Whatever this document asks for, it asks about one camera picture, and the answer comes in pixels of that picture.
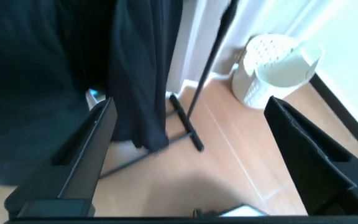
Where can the window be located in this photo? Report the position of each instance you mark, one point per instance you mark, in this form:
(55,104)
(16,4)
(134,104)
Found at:
(95,95)

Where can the black clothes rack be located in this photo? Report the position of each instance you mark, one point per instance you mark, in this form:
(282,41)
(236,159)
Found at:
(185,119)

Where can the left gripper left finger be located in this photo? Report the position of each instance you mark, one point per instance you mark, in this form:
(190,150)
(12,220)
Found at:
(73,161)

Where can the white laundry basket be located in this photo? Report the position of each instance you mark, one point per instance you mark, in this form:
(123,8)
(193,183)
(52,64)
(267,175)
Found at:
(275,71)

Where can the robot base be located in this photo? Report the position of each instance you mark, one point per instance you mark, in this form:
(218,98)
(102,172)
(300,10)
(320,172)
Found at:
(244,211)

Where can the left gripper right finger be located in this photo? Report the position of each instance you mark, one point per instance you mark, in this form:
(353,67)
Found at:
(315,165)

